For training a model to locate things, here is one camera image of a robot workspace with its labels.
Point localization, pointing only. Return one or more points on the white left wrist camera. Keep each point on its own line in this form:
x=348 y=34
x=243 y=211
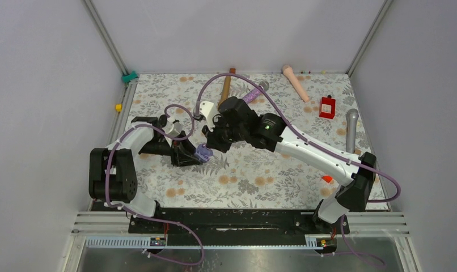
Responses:
x=173 y=129

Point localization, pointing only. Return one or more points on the gold microphone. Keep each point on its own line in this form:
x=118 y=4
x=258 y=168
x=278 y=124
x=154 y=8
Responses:
x=225 y=90

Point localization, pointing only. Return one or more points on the floral table mat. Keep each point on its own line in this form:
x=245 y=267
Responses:
x=244 y=177

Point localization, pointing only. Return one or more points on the purple glitter microphone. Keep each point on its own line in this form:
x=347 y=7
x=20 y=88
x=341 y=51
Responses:
x=254 y=93

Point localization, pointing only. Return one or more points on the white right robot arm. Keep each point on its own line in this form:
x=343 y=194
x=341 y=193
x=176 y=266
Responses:
x=271 y=132

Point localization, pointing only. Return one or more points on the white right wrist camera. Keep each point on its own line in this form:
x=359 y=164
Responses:
x=206 y=110

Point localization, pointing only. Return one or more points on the red box with label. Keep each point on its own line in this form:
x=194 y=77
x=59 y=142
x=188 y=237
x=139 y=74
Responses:
x=327 y=107

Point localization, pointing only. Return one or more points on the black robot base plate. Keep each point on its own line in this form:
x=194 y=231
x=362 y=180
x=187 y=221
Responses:
x=235 y=227

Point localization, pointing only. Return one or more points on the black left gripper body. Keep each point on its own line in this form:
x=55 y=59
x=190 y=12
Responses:
x=176 y=145

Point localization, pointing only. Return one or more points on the red triangle block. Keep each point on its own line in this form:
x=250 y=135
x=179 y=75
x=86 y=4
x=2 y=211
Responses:
x=327 y=179

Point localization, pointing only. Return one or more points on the teal corner clamp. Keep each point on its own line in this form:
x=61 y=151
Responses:
x=129 y=77

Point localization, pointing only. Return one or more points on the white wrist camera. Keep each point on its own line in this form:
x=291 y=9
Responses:
x=206 y=110
x=173 y=129

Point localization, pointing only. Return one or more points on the silver grey microphone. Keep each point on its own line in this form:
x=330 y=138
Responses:
x=351 y=129

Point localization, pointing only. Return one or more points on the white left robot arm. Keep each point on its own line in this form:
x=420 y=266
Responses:
x=112 y=173

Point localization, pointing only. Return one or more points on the purple earbud charging case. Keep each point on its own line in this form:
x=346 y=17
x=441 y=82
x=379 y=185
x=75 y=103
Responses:
x=203 y=153

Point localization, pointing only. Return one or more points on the pink microphone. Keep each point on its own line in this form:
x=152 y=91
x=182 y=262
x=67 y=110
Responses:
x=288 y=72

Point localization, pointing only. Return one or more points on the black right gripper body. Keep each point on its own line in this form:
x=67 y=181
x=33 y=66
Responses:
x=224 y=135

